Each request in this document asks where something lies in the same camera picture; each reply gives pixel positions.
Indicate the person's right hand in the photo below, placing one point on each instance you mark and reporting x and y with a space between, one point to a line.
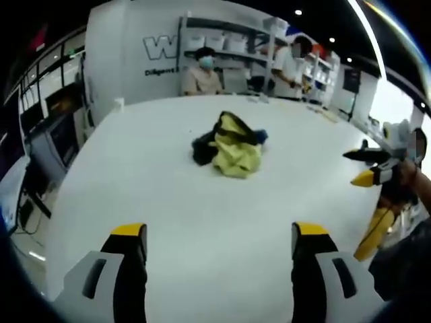
409 173

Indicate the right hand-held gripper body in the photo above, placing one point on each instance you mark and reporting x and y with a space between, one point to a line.
395 136

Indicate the yellow and black garment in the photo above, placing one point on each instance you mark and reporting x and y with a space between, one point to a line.
235 154

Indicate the white side shelving unit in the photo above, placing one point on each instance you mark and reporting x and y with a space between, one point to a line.
323 77

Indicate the white lettered pillar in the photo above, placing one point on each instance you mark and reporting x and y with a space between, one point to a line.
134 57

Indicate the grey chair back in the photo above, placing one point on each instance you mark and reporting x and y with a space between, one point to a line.
235 80

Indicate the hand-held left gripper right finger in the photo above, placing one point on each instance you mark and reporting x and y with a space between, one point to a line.
323 289

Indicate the dark wall screen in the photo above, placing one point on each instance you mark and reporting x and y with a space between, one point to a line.
352 79

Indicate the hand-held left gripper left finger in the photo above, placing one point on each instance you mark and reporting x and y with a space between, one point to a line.
101 289

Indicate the grey metal shelving rack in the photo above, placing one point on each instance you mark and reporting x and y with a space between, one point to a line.
235 54

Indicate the small black table object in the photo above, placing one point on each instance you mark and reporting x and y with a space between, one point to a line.
365 144

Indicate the small blue cloth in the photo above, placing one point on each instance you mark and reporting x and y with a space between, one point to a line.
262 135

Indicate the row of white storage bins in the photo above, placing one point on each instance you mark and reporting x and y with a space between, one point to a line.
232 42

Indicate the dark computer monitor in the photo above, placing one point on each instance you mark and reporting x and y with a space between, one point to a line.
62 138

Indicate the person's dark clothing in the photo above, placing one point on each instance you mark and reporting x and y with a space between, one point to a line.
404 262

